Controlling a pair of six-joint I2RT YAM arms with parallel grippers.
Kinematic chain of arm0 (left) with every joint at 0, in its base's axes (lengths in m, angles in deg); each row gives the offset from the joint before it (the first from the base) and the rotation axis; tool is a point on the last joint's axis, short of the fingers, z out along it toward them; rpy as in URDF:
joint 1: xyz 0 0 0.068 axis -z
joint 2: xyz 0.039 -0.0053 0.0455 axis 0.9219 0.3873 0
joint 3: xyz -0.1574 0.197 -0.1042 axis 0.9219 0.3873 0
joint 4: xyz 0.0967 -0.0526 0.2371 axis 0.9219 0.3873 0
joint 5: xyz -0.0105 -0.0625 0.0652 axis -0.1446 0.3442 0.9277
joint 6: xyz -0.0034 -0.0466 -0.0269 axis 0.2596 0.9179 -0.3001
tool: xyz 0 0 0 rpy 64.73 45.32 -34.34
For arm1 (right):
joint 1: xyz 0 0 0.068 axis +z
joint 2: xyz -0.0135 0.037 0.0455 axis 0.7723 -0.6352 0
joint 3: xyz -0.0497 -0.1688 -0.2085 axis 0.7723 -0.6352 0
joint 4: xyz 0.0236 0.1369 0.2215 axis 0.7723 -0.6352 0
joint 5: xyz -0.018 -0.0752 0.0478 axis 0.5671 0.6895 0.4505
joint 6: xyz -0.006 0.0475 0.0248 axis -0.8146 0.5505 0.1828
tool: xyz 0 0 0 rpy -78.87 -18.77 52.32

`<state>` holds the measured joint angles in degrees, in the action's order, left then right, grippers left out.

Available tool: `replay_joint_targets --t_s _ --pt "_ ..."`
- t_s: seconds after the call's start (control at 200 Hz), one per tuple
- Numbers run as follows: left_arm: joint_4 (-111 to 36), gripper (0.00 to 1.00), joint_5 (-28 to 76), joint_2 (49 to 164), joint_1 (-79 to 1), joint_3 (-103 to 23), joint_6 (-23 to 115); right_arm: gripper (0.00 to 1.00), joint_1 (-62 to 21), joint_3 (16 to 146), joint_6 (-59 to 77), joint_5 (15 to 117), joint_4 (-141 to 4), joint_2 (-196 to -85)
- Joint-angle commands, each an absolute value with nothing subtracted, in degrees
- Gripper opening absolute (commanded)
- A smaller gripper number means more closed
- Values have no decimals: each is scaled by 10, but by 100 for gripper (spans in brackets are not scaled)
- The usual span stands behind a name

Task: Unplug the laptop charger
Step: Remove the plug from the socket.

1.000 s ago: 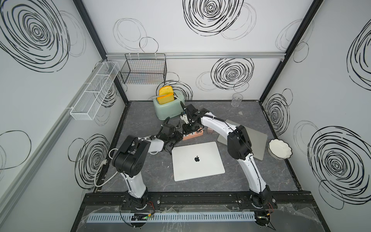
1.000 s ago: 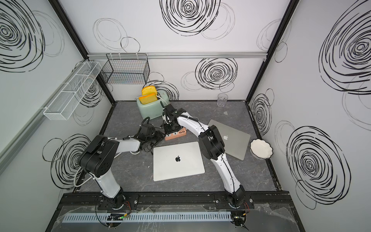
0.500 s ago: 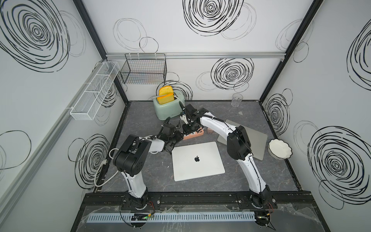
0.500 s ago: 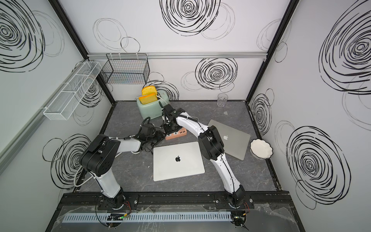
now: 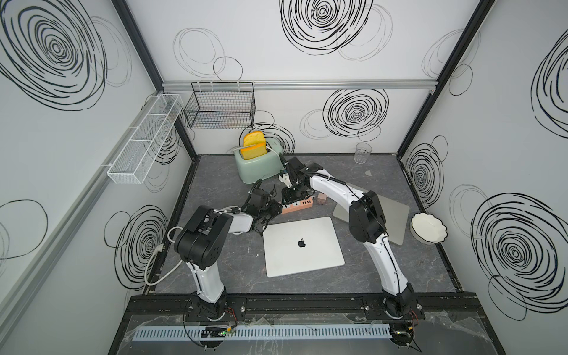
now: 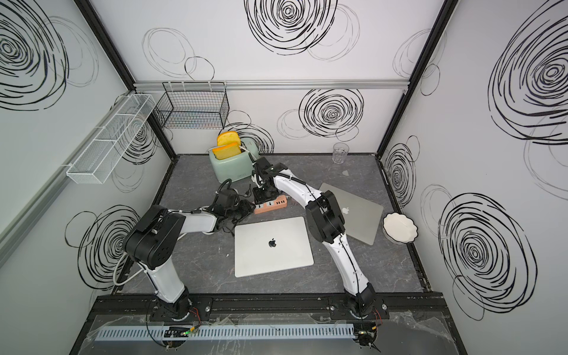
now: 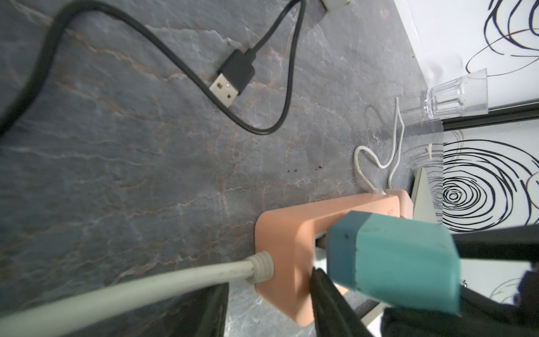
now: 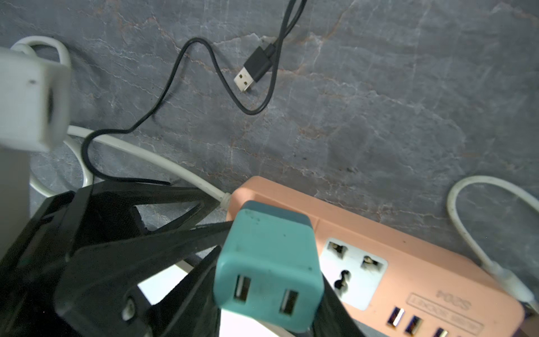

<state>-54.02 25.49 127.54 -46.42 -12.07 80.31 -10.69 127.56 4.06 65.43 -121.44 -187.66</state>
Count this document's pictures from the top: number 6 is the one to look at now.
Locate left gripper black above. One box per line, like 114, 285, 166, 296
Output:
225, 200, 256, 225

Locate orange power strip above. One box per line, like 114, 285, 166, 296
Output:
254, 195, 288, 214

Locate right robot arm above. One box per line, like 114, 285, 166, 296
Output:
251, 157, 376, 319

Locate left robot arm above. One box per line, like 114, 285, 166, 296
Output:
124, 179, 255, 321

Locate silver laptop with apple logo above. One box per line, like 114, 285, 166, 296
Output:
235, 217, 314, 277

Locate grey laptop at right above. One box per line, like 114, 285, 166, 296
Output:
319, 183, 383, 246

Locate mint green toaster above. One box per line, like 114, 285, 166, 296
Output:
209, 138, 260, 183

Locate yellow toast slice front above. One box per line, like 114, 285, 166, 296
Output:
212, 142, 241, 161

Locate yellow toast slice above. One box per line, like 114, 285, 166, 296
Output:
212, 142, 241, 161
217, 131, 241, 146

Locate yellow toast slice back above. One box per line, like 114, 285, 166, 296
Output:
217, 131, 241, 146

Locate clear drinking glass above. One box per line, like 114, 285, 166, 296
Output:
332, 142, 349, 164

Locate white scalloped bowl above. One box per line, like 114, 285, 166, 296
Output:
383, 213, 418, 244

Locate white toaster cord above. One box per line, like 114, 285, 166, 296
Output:
239, 145, 260, 165

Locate white power strip cord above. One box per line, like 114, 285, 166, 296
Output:
112, 248, 147, 288

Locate black wire basket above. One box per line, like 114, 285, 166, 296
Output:
154, 81, 230, 130

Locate white wire shelf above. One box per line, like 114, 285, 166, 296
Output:
66, 94, 155, 184

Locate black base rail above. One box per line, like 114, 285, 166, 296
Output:
90, 292, 448, 322

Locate grey slotted cable duct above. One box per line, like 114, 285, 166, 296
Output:
95, 324, 356, 343

